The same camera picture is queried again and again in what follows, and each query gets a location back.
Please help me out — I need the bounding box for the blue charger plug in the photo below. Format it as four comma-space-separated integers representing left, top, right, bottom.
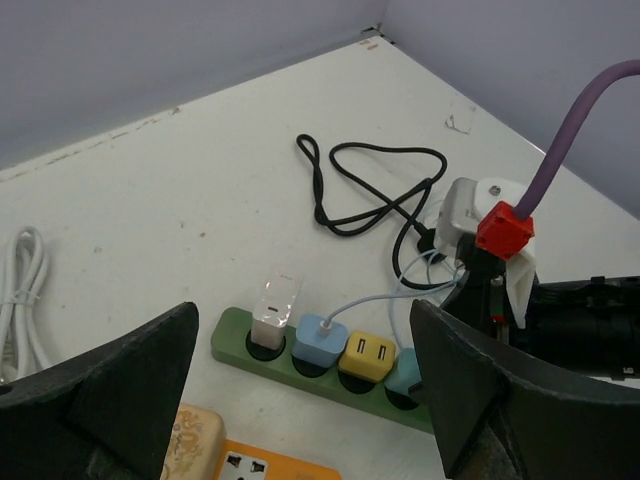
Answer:
292, 314, 349, 368

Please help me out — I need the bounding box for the green power strip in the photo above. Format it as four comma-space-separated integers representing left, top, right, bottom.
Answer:
210, 307, 433, 433

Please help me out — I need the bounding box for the yellow USB charger plug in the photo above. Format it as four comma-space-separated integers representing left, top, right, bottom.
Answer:
338, 331, 396, 383

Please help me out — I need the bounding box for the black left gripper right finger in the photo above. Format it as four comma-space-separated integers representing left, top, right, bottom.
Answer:
410, 300, 639, 479

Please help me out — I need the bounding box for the white charger plug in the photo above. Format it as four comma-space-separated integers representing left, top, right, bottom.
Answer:
250, 266, 303, 351

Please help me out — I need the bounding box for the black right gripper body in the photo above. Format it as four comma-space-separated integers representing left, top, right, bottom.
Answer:
441, 239, 639, 380

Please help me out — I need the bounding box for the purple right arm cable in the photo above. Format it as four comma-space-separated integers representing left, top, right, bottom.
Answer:
516, 58, 640, 220

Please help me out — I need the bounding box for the beige cube socket adapter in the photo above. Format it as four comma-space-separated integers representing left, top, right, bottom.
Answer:
160, 403, 226, 480

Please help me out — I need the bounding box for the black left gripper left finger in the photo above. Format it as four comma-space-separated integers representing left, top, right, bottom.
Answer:
1, 302, 199, 479

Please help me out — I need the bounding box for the teal charger plug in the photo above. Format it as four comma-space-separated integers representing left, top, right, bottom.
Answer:
384, 348, 421, 396

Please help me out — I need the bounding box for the white bundled cable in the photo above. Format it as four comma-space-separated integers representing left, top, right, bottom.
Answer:
0, 226, 54, 386

